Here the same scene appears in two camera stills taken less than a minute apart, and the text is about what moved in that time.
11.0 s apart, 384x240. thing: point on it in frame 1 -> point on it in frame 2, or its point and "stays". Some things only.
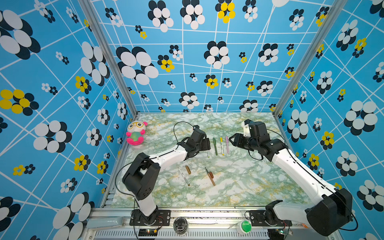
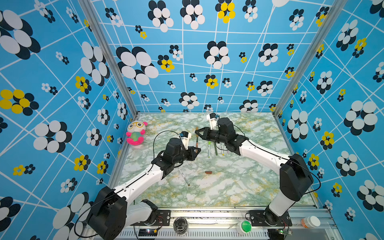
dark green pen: [214, 144] stays
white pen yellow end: [221, 141] stays
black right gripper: [236, 137] -> [206, 132]
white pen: [184, 177] stays
